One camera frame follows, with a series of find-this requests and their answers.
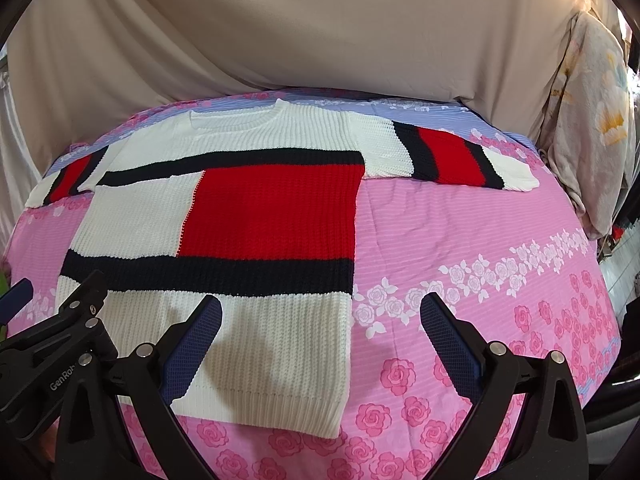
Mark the white red black knit sweater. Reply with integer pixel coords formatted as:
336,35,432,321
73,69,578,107
26,101,538,439

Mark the pink floral bed sheet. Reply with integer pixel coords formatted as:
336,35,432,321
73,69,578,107
4,86,624,480

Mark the beige curtain cloth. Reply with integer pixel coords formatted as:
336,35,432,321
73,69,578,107
0,0,626,256

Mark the floral cream hanging cloth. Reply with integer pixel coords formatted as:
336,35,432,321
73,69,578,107
537,12,634,240

